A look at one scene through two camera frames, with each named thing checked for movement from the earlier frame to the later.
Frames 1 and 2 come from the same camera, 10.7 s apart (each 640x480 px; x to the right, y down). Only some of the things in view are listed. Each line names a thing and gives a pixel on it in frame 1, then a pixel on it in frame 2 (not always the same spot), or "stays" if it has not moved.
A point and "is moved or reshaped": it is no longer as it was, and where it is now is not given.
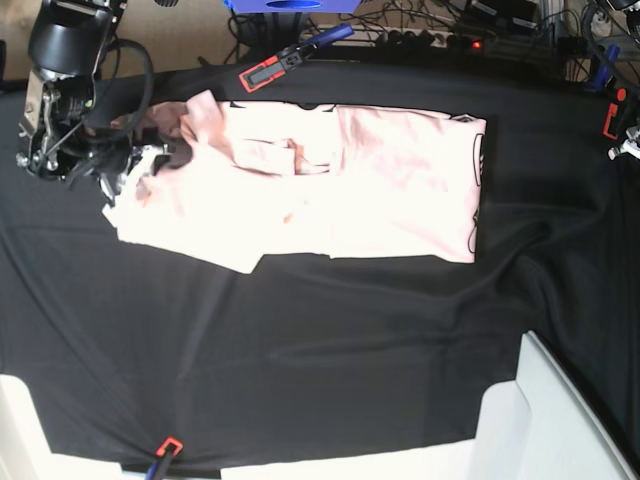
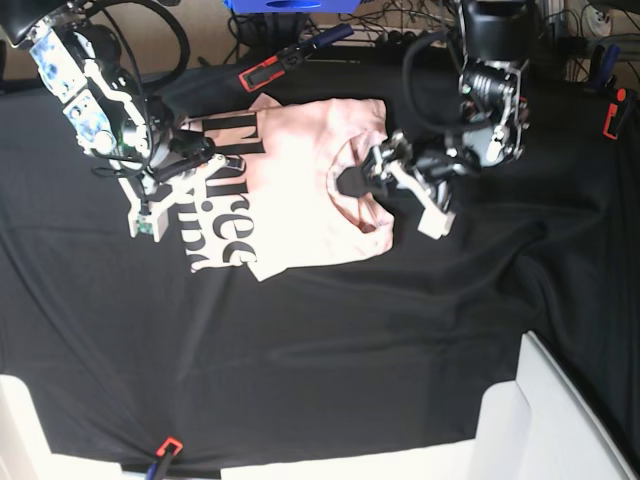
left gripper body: [114, 164] to [187, 159]
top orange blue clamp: [277, 65] stays
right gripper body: [630, 145] to [427, 174]
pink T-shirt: [249, 182] is moved or reshaped
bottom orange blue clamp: [158, 469] stays
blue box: [293, 6] stays
